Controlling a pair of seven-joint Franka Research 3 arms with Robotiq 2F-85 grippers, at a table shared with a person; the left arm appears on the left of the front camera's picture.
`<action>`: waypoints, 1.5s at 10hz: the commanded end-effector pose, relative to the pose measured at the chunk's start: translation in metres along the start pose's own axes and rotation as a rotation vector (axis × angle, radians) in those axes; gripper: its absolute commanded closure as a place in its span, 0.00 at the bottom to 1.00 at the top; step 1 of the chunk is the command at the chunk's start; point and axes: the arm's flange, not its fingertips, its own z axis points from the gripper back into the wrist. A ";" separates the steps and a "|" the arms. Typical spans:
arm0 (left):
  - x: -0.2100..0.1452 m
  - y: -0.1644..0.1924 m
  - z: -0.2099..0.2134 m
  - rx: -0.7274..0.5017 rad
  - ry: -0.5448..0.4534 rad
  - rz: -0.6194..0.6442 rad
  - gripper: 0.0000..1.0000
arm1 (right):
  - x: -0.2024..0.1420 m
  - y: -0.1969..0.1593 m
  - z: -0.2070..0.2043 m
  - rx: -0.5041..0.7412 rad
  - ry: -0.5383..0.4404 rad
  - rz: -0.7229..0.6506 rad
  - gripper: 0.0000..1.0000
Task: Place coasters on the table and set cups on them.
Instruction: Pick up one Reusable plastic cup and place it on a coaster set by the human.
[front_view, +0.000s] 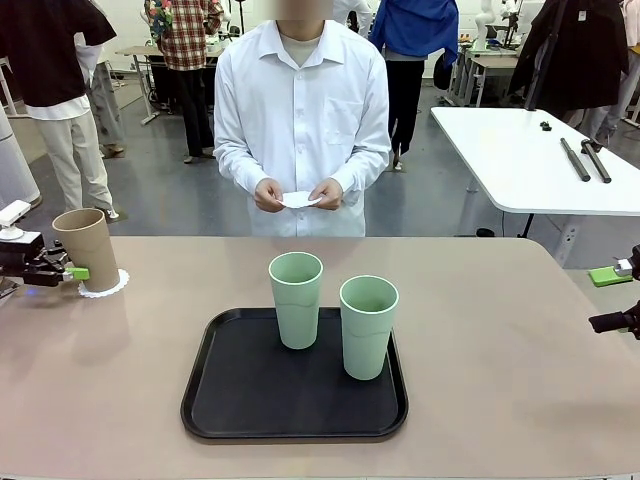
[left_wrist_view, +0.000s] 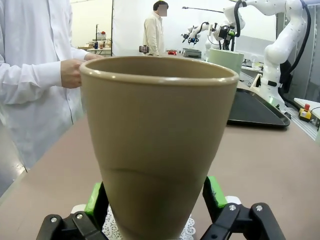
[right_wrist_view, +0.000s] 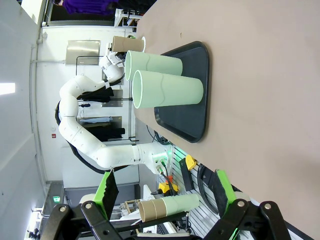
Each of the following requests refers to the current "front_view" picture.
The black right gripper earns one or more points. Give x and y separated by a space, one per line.
635 320

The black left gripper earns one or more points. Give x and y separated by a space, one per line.
20 252

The brown plastic cup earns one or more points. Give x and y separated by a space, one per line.
87 250

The white scalloped paper coaster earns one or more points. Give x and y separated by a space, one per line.
120 285
300 199

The light green plastic cup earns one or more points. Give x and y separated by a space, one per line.
297 310
367 345

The person's right forearm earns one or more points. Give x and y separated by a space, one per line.
235 172

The person's left forearm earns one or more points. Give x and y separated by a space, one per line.
367 167

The person's right hand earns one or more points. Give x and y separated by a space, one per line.
267 195

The person's left hand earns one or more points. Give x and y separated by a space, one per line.
330 195

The white cylindrical air purifier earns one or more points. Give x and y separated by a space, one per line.
15 170

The black rod with clamp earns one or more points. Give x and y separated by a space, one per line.
597 162

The plain black metal rod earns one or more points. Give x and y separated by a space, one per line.
575 160

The person in grey trousers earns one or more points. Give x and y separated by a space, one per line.
107 105

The white side table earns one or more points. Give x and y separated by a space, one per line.
510 155

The small black object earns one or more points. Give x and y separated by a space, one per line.
545 126

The person in black top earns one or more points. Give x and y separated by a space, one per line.
45 60

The grey background desk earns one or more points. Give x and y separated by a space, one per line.
142 55

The person in black coat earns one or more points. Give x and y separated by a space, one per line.
575 55

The black tripod stand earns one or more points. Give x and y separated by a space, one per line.
542 60

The person in plaid shirt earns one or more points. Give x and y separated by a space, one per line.
187 45

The row of grey desks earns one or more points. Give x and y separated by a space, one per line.
487 62

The black plastic tray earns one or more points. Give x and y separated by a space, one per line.
295 405

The black bag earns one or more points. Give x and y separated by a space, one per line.
442 72

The person in white shirt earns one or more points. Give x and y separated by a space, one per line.
300 125

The person in blue jacket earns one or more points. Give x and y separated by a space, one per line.
410 30

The person in white top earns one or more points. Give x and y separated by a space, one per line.
350 15

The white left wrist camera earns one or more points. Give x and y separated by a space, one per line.
12 217

